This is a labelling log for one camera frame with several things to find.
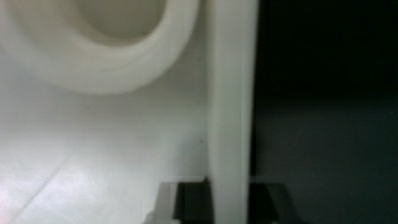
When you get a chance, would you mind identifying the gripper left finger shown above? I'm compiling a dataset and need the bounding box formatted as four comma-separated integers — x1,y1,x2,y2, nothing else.
155,180,210,224

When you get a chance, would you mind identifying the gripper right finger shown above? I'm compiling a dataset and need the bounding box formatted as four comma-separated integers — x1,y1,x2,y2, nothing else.
249,183,297,224

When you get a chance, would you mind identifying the white square tabletop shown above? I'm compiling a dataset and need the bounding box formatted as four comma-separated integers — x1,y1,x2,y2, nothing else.
0,0,259,224

